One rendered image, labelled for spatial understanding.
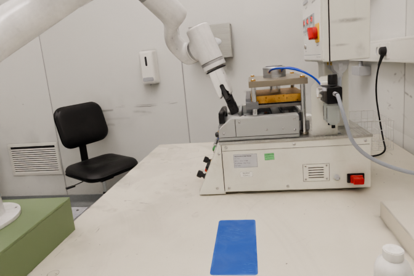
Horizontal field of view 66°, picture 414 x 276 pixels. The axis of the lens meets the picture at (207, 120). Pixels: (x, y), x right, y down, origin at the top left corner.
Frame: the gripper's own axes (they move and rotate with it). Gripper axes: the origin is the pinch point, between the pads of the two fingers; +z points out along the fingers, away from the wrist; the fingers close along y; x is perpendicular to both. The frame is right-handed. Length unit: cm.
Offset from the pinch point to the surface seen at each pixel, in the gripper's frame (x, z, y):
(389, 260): 19, 20, 71
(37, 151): -195, -18, -142
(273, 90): 15.4, -0.1, 1.7
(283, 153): 10.1, 17.3, 16.9
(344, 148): 27.5, 22.7, 16.9
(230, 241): -9, 24, 44
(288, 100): 18.1, 3.7, 10.2
